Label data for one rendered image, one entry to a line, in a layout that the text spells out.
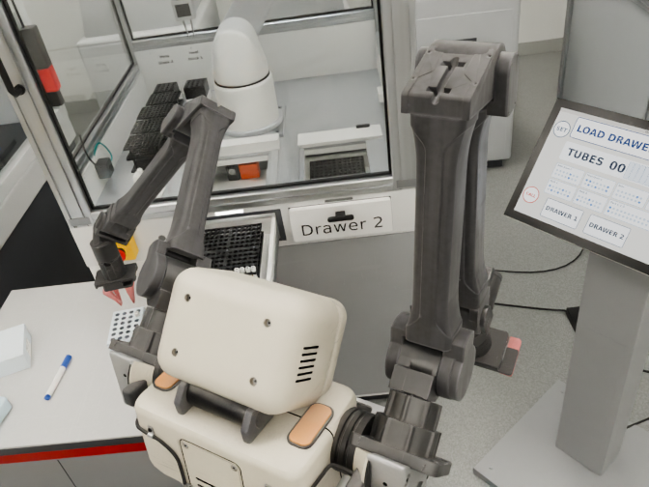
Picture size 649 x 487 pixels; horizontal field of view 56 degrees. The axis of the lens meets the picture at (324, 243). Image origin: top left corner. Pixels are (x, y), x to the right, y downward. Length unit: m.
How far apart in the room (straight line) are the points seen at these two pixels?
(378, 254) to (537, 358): 0.94
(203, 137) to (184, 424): 0.55
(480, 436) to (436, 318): 1.54
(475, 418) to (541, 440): 0.24
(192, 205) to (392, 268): 0.94
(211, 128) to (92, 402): 0.77
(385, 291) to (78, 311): 0.92
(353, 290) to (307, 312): 1.20
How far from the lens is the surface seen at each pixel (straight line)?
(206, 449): 0.84
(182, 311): 0.81
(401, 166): 1.68
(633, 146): 1.52
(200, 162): 1.13
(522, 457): 2.22
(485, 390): 2.41
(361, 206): 1.72
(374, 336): 2.08
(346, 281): 1.91
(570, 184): 1.54
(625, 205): 1.50
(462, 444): 2.27
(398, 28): 1.53
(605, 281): 1.68
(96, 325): 1.82
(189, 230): 1.06
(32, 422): 1.65
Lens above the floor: 1.87
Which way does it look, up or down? 37 degrees down
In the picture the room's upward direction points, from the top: 9 degrees counter-clockwise
